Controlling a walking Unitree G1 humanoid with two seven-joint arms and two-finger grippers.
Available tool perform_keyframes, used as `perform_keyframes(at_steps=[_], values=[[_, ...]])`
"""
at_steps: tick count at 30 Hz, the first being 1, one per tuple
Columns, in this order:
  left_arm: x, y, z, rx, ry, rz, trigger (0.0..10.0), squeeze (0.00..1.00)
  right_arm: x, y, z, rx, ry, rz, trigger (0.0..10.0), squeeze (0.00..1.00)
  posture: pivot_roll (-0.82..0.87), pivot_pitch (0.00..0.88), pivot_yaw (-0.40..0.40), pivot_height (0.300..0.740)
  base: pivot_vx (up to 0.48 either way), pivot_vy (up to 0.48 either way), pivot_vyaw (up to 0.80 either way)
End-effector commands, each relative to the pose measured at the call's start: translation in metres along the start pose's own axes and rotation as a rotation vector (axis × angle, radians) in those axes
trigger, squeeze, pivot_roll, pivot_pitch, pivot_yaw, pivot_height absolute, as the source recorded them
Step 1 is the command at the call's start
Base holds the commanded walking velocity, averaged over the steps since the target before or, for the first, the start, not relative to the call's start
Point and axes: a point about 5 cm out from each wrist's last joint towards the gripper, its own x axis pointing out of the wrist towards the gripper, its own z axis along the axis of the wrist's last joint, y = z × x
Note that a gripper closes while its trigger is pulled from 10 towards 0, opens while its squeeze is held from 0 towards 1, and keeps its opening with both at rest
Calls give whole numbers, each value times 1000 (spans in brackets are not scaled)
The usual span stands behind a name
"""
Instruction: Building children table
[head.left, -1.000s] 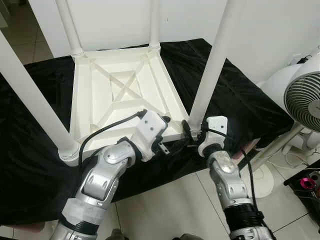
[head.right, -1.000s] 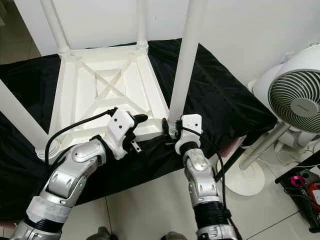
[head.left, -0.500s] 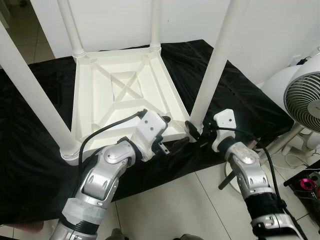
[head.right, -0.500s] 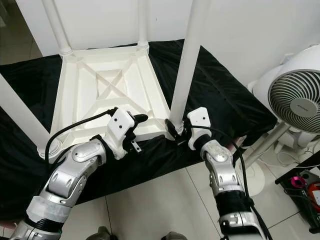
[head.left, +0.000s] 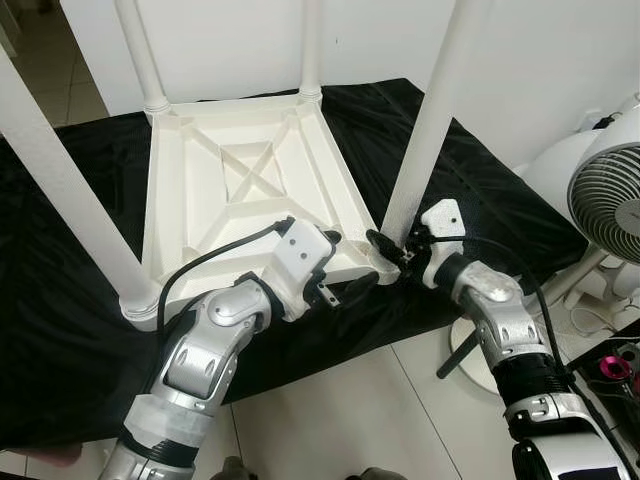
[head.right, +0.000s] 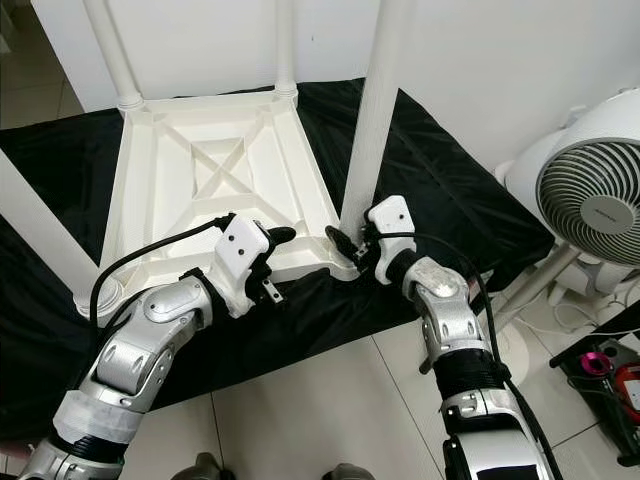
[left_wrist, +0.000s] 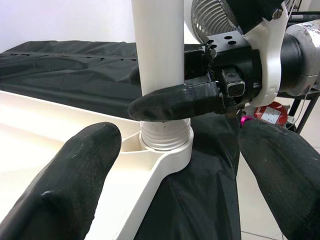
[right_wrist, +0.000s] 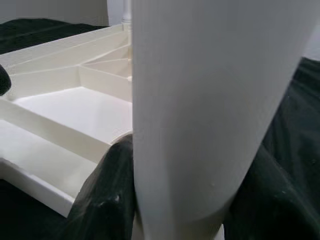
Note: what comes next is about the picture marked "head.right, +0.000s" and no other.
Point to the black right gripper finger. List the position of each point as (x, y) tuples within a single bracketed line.
[(342, 243)]

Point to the white plastic table top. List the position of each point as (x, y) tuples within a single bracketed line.
[(160, 200)]

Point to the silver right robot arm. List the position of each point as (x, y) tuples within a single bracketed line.
[(450, 300)]

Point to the black cloth table cover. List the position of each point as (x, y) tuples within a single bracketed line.
[(440, 170)]

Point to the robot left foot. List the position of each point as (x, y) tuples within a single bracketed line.
[(205, 470)]

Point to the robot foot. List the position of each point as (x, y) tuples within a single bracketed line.
[(205, 470), (348, 473)]

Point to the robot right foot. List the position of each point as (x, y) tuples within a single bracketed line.
[(348, 473)]

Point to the white standing fan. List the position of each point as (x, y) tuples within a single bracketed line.
[(590, 180)]

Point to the pink and black hair dryer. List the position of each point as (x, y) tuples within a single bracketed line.
[(597, 361)]

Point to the red box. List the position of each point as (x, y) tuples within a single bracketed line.
[(630, 388)]

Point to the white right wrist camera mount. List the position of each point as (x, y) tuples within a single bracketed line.
[(390, 218)]

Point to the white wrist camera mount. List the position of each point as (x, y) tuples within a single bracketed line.
[(242, 250), (390, 218)]

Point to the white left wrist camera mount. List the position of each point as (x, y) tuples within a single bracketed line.
[(242, 250)]

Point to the black metal table frame bar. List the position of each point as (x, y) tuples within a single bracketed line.
[(428, 362)]

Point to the white wall power socket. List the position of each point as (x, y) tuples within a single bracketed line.
[(575, 118)]

